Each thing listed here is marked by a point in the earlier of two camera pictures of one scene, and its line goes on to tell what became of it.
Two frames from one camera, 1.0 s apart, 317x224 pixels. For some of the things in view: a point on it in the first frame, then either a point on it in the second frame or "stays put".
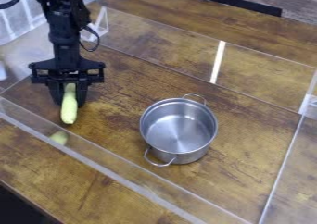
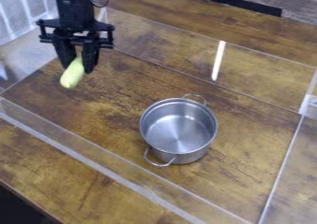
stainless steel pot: x=178 y=128 stays put
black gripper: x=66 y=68 → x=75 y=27
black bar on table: x=241 y=3 stays put
